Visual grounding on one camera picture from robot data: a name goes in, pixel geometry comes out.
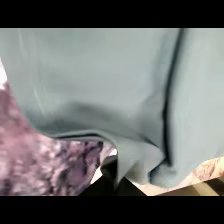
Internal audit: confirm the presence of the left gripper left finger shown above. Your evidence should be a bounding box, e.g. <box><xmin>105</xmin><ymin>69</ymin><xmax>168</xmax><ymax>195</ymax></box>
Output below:
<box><xmin>78</xmin><ymin>154</ymin><xmax>118</xmax><ymax>197</ymax></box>

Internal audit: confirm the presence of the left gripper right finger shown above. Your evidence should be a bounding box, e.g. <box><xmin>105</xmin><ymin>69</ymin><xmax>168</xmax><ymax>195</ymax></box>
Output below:
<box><xmin>115</xmin><ymin>176</ymin><xmax>146</xmax><ymax>197</ymax></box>

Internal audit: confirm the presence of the grey-blue shirt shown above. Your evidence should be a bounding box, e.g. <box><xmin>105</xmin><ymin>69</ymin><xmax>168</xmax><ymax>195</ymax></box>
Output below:
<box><xmin>0</xmin><ymin>27</ymin><xmax>224</xmax><ymax>190</ymax></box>

